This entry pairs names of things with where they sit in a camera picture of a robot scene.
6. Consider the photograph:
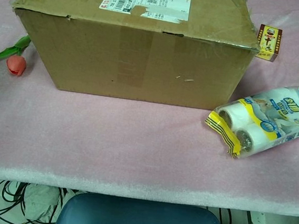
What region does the blue chair seat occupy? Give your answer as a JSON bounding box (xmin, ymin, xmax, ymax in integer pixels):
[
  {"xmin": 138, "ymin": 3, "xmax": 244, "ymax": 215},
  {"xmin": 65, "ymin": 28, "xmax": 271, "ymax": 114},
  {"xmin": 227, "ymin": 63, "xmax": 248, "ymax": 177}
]
[{"xmin": 54, "ymin": 189, "xmax": 230, "ymax": 224}]

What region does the large brown cardboard box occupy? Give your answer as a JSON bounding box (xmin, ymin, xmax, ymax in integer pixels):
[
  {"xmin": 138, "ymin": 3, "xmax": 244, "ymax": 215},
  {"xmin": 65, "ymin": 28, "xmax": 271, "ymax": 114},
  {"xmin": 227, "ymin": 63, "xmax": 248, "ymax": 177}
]
[{"xmin": 2, "ymin": 0, "xmax": 266, "ymax": 115}]

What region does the artificial red tulip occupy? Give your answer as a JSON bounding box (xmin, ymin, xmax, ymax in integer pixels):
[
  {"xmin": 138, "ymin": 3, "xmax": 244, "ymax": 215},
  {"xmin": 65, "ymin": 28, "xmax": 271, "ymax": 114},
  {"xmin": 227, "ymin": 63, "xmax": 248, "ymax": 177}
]
[{"xmin": 0, "ymin": 33, "xmax": 32, "ymax": 77}]

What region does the lint roller refill pack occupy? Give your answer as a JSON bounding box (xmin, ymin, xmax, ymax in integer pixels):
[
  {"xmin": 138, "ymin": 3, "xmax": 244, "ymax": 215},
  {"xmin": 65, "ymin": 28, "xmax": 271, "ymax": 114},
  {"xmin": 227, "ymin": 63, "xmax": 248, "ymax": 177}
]
[{"xmin": 201, "ymin": 76, "xmax": 299, "ymax": 164}]

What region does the crumpled white plastic sheet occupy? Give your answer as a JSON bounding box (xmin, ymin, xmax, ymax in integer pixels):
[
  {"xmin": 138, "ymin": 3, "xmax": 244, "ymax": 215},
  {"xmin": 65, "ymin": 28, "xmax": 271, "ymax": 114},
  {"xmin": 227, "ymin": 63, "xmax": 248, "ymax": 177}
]
[{"xmin": 21, "ymin": 183, "xmax": 64, "ymax": 224}]

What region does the small red yellow box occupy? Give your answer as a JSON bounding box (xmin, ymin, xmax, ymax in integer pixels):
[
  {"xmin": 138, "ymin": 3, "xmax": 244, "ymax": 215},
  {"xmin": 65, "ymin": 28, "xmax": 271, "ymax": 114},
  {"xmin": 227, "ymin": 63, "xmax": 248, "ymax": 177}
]
[{"xmin": 254, "ymin": 23, "xmax": 283, "ymax": 64}]

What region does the pink tablecloth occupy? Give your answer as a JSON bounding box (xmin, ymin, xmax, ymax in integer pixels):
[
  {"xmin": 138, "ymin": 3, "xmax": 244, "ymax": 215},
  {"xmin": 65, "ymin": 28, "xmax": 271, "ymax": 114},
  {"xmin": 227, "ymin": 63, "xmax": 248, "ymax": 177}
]
[{"xmin": 0, "ymin": 0, "xmax": 299, "ymax": 217}]

